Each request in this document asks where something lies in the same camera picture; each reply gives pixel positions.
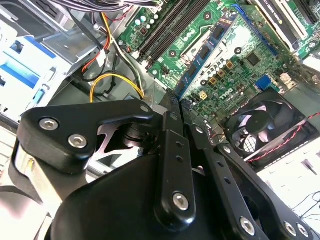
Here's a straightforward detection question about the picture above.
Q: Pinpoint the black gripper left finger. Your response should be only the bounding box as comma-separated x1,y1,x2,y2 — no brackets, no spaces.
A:
16,90,198,227

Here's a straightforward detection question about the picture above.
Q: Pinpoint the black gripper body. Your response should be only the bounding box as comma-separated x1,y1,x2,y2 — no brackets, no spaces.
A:
44,149,235,240

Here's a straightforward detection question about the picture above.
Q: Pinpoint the blue RAM stick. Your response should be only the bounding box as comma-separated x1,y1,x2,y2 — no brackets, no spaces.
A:
174,11,240,99

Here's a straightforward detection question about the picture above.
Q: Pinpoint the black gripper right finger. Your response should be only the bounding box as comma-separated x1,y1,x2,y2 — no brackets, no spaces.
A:
179,98,316,240

